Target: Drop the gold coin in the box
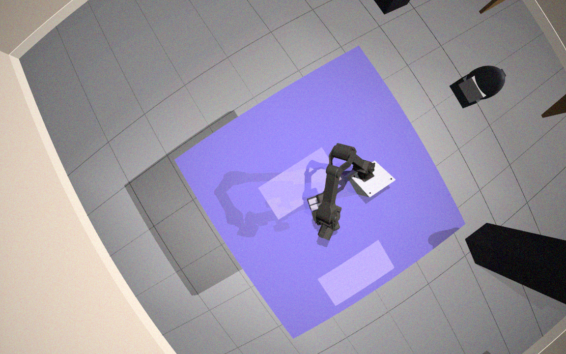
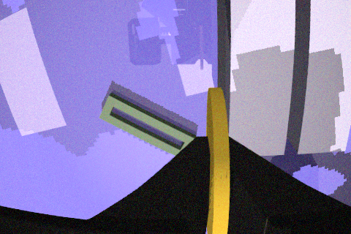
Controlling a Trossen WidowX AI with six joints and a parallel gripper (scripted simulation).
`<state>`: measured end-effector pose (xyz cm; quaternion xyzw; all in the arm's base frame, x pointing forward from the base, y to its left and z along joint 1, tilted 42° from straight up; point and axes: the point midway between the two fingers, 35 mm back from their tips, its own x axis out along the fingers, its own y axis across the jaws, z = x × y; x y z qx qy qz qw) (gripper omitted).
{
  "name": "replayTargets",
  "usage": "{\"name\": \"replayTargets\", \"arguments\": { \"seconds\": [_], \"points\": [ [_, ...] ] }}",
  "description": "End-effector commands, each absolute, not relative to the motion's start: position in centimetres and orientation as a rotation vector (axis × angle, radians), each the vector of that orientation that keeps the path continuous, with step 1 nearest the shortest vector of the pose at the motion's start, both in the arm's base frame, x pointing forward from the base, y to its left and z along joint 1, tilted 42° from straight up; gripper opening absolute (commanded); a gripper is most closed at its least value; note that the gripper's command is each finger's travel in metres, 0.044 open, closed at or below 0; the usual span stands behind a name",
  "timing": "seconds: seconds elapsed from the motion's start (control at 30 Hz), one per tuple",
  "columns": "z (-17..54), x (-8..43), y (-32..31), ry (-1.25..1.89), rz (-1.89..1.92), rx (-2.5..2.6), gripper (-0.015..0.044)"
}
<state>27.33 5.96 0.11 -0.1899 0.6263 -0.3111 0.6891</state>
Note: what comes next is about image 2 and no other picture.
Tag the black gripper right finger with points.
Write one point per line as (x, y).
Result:
(266, 200)

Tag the gold coin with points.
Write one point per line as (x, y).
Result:
(217, 133)

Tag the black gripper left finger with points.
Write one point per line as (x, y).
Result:
(173, 201)

